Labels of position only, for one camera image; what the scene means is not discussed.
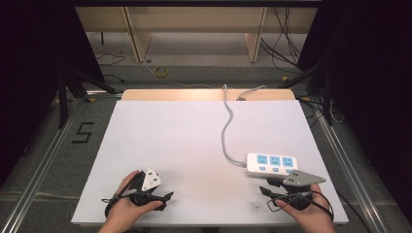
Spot thin black floor cable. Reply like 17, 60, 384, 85
95, 52, 127, 83

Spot person's left hand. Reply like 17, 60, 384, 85
106, 170, 164, 230

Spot dark curtain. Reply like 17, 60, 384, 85
295, 0, 412, 226
0, 0, 106, 190

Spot person's right hand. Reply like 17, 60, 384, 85
274, 183, 335, 228

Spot black metal stand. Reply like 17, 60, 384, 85
277, 59, 335, 127
55, 67, 119, 130

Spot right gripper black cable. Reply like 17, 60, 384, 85
266, 189, 371, 233

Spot grey power strip cable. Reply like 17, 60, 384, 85
221, 83, 267, 168

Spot yellow tape roll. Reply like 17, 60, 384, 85
152, 65, 170, 79

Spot metal floor rail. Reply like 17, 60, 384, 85
310, 105, 392, 233
0, 96, 86, 233

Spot white power strip blue sockets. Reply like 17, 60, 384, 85
245, 152, 299, 180

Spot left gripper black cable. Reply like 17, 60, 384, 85
101, 174, 139, 218

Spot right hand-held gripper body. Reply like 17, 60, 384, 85
274, 170, 326, 212

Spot white floor cable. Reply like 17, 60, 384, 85
143, 60, 216, 89

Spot bundle of black cables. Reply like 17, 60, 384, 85
259, 6, 306, 72

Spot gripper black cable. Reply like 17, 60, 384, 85
266, 189, 371, 233
101, 174, 139, 218

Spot light wooden shelf unit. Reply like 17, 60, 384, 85
75, 6, 319, 64

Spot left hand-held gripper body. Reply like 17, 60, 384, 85
127, 167, 163, 207

